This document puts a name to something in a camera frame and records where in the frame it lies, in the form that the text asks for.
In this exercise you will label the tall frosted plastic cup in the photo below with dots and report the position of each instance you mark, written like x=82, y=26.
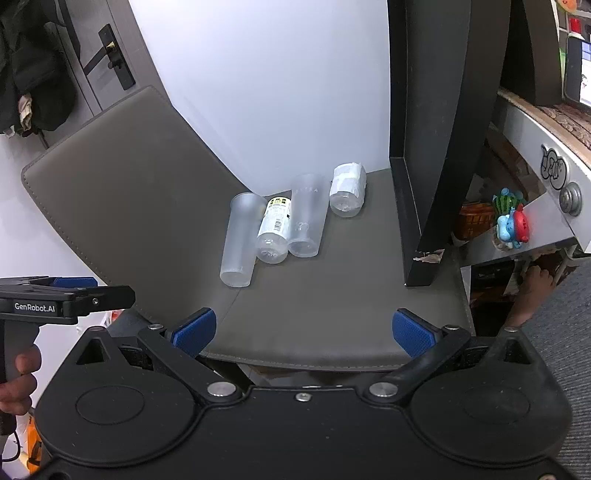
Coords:
x=238, y=240

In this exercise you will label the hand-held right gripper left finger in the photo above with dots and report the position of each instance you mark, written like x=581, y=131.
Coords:
x=194, y=330

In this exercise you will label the blue and red toy figure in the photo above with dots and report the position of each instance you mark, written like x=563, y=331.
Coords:
x=510, y=228

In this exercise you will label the brown woven basket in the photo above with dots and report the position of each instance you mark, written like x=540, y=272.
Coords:
x=475, y=219

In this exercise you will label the cartoon sticker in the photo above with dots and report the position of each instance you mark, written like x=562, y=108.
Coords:
x=553, y=166

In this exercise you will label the grey desk drawer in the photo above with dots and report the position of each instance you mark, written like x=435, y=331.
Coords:
x=521, y=134

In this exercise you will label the orange plastic bag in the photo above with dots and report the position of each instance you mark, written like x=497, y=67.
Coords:
x=33, y=443

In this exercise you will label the person's left hand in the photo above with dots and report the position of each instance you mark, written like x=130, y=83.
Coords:
x=21, y=387

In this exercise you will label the grey leather mat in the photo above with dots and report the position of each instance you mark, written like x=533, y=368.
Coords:
x=138, y=207

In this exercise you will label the white taped plastic cup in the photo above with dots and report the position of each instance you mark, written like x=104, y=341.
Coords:
x=346, y=189

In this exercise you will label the phone with lit screen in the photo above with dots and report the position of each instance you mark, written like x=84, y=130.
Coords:
x=579, y=69

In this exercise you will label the round metal drawer knob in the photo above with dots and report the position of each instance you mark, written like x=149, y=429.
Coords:
x=570, y=198

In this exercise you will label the grey door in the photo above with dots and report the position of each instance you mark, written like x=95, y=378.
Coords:
x=87, y=27

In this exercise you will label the dark hanging jacket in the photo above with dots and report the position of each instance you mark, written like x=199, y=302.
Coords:
x=37, y=60

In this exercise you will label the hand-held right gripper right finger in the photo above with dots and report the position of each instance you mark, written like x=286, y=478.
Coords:
x=413, y=332

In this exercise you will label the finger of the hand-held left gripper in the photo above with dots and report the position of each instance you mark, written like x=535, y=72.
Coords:
x=106, y=297
x=76, y=281

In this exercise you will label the clear labelled plastic bottle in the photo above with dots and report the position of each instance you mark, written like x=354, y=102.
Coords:
x=273, y=230

